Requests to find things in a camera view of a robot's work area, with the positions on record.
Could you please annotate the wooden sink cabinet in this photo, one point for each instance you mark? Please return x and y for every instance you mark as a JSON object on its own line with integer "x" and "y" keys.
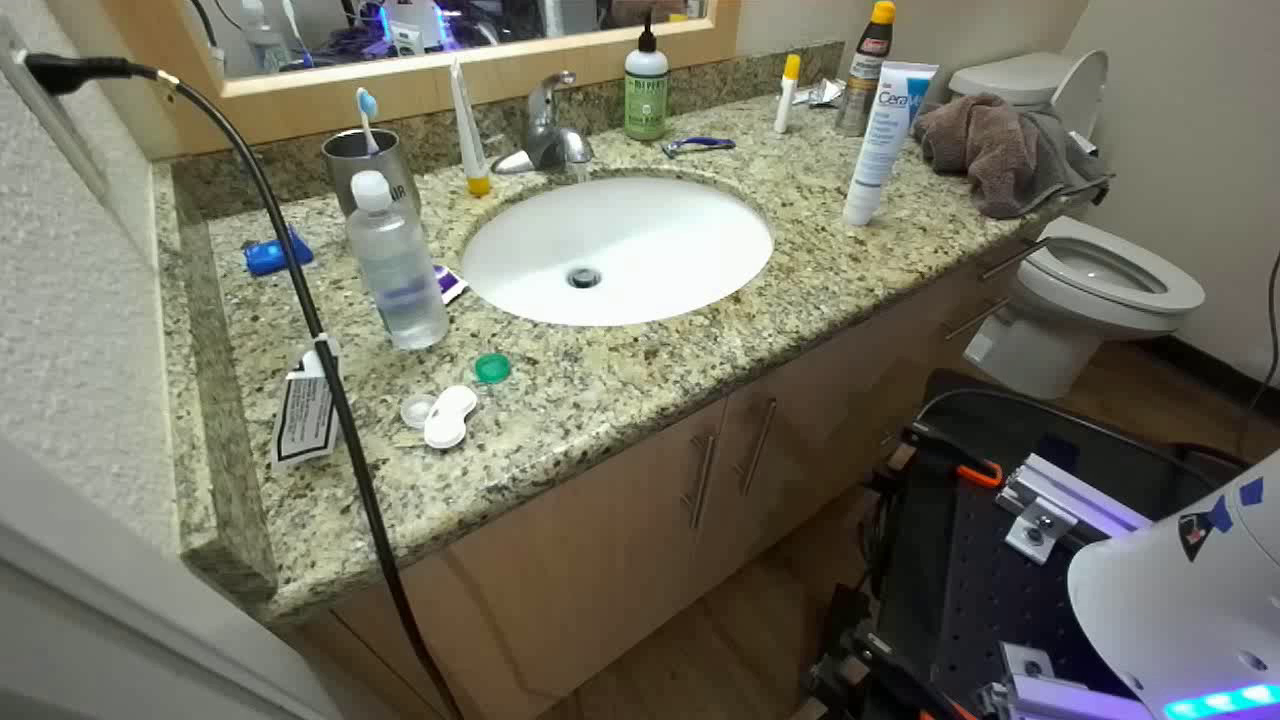
{"x": 602, "y": 561}

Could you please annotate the black robot cart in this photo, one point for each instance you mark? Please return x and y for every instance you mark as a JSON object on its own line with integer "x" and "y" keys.
{"x": 947, "y": 585}

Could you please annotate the aluminium robot base mount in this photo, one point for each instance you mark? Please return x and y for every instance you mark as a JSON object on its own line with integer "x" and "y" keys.
{"x": 1066, "y": 505}

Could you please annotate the green round cap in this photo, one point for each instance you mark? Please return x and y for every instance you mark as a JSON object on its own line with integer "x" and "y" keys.
{"x": 495, "y": 369}

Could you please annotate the white stick with yellow base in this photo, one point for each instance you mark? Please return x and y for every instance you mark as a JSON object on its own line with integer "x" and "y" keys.
{"x": 468, "y": 135}

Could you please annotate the brown grey towel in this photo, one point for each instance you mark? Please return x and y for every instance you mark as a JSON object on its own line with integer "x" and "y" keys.
{"x": 990, "y": 147}

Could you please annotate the clear plastic bottle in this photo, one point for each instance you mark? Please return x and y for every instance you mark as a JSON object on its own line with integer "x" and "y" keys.
{"x": 399, "y": 272}

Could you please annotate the crumpled white wrapper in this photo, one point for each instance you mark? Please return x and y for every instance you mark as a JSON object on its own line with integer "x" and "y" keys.
{"x": 820, "y": 92}

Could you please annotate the white oval sink basin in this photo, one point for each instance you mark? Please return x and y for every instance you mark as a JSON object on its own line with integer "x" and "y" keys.
{"x": 626, "y": 241}

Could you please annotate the small blue plastic object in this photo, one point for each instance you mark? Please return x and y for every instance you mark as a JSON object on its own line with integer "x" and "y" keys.
{"x": 272, "y": 254}

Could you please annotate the white blue toothbrush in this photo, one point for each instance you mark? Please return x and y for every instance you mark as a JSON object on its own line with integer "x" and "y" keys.
{"x": 366, "y": 115}

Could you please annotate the green soap pump bottle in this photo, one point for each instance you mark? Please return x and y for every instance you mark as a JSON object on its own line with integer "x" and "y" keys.
{"x": 647, "y": 92}

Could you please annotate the small white bottle yellow cap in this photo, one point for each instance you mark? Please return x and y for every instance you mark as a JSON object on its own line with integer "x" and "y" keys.
{"x": 791, "y": 92}

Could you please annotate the white lotion tube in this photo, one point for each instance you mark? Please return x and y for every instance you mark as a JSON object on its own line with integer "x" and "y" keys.
{"x": 883, "y": 142}

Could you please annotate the wood framed mirror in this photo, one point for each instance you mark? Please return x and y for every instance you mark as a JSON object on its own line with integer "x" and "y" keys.
{"x": 403, "y": 84}

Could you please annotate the grey toothbrush cup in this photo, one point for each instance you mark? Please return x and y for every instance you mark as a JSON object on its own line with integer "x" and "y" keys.
{"x": 386, "y": 161}

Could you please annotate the white toilet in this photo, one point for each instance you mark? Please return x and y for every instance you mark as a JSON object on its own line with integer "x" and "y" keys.
{"x": 1080, "y": 285}

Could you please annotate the blue razor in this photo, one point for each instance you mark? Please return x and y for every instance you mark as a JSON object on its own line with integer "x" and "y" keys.
{"x": 699, "y": 147}

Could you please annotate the chrome faucet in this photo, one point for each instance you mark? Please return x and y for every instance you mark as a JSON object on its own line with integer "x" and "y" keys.
{"x": 553, "y": 135}

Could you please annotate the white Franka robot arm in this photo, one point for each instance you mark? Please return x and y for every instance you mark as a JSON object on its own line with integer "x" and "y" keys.
{"x": 1200, "y": 600}

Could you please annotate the spray can with orange cap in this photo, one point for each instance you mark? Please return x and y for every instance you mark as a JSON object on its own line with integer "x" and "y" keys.
{"x": 865, "y": 75}

